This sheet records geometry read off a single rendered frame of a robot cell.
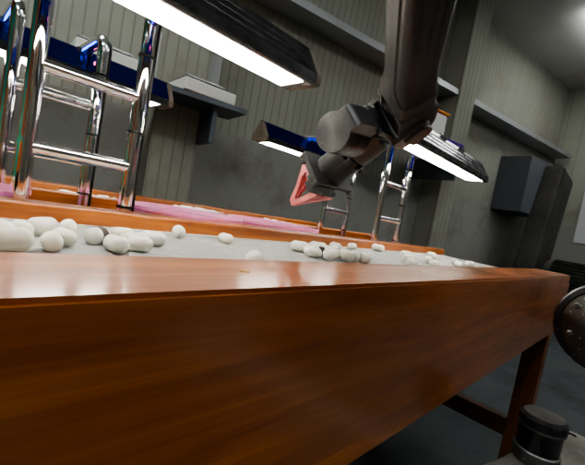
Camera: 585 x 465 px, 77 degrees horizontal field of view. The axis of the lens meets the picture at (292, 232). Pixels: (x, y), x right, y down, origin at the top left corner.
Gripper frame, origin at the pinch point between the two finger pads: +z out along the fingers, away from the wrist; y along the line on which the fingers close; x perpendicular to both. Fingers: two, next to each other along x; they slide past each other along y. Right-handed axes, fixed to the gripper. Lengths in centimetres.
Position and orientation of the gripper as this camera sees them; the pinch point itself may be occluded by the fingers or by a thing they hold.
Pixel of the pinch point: (294, 200)
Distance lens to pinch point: 67.5
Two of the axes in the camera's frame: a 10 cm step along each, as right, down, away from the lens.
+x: 3.2, 8.7, -3.8
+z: -6.6, 4.9, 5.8
